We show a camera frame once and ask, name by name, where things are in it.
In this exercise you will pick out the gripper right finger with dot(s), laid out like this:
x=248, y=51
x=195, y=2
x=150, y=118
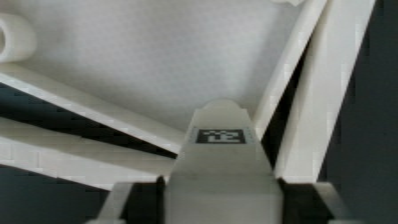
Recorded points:
x=333, y=200

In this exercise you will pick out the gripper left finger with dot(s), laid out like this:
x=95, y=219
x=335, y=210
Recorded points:
x=111, y=212

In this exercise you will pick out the white desk top tray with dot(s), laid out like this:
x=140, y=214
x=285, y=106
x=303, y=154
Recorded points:
x=140, y=58

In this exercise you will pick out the white U-shaped fence wall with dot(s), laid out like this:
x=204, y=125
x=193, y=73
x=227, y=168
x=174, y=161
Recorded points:
x=97, y=164

